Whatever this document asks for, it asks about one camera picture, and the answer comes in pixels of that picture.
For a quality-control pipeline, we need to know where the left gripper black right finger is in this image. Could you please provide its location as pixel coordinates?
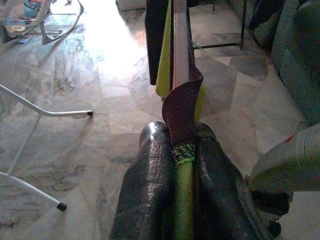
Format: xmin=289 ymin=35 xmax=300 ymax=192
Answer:
xmin=192 ymin=122 xmax=273 ymax=240

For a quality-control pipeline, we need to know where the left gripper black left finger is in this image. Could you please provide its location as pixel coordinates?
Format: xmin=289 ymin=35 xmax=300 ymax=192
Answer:
xmin=109 ymin=121 xmax=177 ymax=240

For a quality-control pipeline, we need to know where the green shirt with maroon collar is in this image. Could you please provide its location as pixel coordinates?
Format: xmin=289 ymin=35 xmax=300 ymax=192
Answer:
xmin=154 ymin=0 xmax=207 ymax=240

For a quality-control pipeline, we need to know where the pale blue folding table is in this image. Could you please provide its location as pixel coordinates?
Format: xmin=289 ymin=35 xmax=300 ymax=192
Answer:
xmin=0 ymin=83 xmax=95 ymax=211

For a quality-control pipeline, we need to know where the black garment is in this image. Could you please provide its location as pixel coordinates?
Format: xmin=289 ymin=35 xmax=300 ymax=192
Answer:
xmin=144 ymin=0 xmax=173 ymax=86

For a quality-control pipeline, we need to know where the black metal drying rack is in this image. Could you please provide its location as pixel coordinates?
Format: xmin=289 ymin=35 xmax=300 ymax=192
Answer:
xmin=187 ymin=0 xmax=248 ymax=50

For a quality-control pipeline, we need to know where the cartoon print baby bouncer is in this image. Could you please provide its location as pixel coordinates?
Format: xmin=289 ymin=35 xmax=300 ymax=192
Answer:
xmin=0 ymin=0 xmax=85 ymax=47

